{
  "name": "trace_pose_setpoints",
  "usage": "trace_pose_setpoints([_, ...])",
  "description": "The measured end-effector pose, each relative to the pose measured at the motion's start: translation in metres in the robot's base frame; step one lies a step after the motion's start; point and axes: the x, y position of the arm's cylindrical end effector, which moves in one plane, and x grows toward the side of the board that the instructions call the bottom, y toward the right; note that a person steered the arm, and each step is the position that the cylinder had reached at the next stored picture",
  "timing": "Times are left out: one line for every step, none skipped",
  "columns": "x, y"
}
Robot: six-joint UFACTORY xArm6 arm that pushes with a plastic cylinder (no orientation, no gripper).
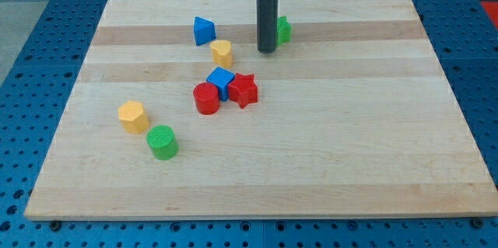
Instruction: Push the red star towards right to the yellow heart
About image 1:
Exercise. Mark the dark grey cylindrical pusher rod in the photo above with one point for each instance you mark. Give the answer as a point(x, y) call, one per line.
point(267, 16)

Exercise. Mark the red star block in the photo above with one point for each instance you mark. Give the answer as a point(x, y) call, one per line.
point(243, 90)

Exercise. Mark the green star block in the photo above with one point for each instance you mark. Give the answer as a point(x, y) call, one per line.
point(284, 30)

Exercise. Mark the yellow heart block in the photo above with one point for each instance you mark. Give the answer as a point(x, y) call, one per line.
point(222, 53)

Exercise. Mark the blue triangle block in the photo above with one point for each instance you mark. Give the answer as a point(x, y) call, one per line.
point(204, 31)

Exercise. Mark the blue cube block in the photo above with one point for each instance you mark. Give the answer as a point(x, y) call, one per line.
point(221, 78)

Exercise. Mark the red cylinder block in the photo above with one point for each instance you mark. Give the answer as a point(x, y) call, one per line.
point(206, 98)

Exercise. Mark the wooden board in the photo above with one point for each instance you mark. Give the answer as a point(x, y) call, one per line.
point(355, 119)

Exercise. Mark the green cylinder block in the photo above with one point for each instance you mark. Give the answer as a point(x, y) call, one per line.
point(162, 142)

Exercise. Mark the yellow hexagon block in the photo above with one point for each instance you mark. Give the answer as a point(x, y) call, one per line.
point(133, 117)

